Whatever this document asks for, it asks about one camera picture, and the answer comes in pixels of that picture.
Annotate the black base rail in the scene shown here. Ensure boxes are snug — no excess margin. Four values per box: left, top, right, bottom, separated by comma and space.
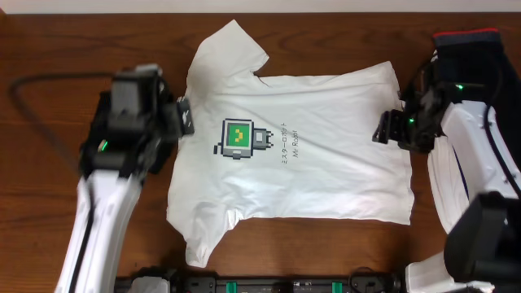
113, 267, 405, 293

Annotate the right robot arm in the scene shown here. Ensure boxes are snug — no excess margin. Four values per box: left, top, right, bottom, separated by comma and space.
372, 81, 520, 292

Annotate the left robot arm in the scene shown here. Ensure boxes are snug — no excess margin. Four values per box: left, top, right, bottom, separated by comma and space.
55, 64, 194, 292

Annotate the white garment under pile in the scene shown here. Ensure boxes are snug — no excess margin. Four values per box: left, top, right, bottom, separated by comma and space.
427, 136, 469, 234

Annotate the white robot-print t-shirt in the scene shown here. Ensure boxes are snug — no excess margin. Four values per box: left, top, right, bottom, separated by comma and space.
167, 21, 414, 268

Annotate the black garment with red trim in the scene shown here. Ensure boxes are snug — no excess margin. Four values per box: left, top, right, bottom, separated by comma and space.
433, 28, 520, 164

